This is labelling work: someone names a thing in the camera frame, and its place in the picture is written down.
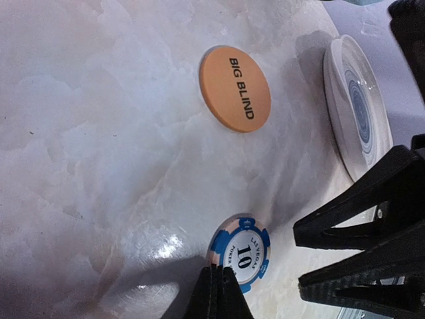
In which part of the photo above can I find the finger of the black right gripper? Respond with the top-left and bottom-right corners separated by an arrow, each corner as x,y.
293,146 -> 424,250
299,223 -> 424,313

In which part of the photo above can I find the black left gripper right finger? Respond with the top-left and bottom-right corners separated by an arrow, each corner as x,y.
214,266 -> 253,319

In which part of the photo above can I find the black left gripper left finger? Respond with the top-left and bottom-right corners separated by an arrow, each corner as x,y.
183,265 -> 216,319

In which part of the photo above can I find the grey striped plate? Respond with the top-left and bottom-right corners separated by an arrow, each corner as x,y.
323,35 -> 393,181

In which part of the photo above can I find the orange round button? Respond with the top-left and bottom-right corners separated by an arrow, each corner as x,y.
199,46 -> 271,133

